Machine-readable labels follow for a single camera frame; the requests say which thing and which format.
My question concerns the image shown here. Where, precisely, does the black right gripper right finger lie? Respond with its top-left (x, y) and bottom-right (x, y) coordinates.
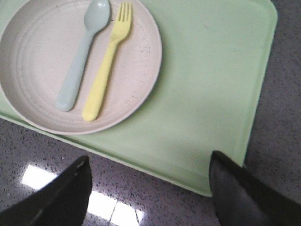
top-left (210, 151), bottom-right (301, 226)

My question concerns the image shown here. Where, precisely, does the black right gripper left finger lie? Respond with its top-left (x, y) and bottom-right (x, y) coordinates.
top-left (0, 155), bottom-right (91, 226)

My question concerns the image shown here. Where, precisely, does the beige round plastic plate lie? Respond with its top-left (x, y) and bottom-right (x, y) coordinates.
top-left (0, 0), bottom-right (162, 135)

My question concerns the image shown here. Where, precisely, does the light green plastic tray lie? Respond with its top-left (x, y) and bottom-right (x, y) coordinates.
top-left (0, 0), bottom-right (277, 196)

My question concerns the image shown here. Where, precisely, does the pale blue plastic spoon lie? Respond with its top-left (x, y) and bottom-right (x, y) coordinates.
top-left (55, 0), bottom-right (111, 112)

